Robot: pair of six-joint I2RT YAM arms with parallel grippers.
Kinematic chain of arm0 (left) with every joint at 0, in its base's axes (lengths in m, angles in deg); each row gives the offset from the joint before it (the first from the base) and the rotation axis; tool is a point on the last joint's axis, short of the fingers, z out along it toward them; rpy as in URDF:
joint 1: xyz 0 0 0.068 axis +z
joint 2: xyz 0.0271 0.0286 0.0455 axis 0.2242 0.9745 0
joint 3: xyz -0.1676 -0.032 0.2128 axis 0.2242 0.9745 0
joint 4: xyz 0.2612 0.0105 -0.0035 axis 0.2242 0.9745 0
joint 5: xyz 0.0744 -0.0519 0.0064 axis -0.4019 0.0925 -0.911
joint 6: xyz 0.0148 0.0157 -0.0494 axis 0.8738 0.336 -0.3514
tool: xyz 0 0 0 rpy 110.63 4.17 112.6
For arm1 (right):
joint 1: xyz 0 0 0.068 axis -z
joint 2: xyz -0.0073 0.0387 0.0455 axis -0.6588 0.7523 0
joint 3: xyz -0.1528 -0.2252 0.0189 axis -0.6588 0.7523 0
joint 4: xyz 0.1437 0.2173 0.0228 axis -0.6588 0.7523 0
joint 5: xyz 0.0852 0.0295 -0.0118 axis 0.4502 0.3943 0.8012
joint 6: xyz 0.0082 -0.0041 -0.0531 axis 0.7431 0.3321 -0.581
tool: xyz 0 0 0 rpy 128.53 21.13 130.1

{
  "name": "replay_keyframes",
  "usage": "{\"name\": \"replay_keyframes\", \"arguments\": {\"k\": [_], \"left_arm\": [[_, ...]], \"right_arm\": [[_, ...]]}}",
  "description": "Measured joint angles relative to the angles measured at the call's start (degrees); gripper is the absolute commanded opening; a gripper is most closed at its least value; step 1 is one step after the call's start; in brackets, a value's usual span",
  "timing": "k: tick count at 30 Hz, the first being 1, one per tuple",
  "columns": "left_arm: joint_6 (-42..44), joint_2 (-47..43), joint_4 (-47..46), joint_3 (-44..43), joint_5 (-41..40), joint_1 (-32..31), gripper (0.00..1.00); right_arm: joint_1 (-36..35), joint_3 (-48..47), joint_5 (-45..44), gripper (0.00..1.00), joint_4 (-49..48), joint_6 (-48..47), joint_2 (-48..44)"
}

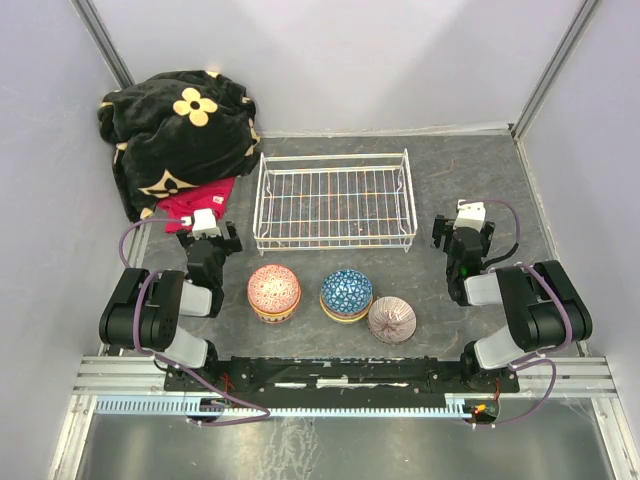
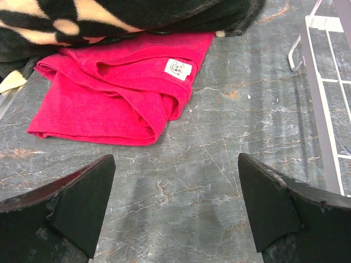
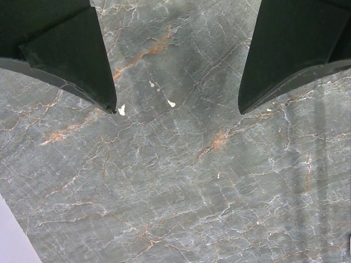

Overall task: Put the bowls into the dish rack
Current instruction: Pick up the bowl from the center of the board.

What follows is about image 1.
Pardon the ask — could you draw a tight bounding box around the red cloth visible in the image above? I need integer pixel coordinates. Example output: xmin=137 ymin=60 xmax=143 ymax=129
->
xmin=157 ymin=177 xmax=236 ymax=220

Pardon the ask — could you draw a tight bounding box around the red patterned bowl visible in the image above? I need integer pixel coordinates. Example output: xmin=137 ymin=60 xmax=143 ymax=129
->
xmin=247 ymin=264 xmax=301 ymax=313

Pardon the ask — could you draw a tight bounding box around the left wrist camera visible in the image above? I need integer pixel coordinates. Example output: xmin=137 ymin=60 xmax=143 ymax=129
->
xmin=181 ymin=208 xmax=221 ymax=239

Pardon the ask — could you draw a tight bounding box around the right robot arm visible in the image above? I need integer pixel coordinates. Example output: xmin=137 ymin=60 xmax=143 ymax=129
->
xmin=432 ymin=215 xmax=593 ymax=391

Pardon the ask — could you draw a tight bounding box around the aluminium frame rail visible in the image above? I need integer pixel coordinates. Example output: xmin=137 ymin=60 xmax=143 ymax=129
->
xmin=72 ymin=356 xmax=617 ymax=420

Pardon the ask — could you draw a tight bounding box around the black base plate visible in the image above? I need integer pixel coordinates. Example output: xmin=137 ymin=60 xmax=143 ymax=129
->
xmin=163 ymin=354 xmax=521 ymax=409

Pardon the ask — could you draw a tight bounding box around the black floral fleece blanket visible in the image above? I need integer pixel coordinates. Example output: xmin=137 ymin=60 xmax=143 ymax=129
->
xmin=97 ymin=70 xmax=260 ymax=222

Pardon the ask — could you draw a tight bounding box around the white wire dish rack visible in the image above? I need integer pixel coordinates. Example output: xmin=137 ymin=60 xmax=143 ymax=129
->
xmin=252 ymin=150 xmax=418 ymax=254

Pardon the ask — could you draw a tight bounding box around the purple striped bowl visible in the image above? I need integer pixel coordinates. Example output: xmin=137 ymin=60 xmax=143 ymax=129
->
xmin=367 ymin=296 xmax=417 ymax=345

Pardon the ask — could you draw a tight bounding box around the blue triangle patterned bowl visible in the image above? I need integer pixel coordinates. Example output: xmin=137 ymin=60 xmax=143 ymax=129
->
xmin=321 ymin=269 xmax=373 ymax=314

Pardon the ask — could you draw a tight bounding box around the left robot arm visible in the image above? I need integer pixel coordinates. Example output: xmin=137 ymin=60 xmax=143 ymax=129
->
xmin=98 ymin=221 xmax=242 ymax=390

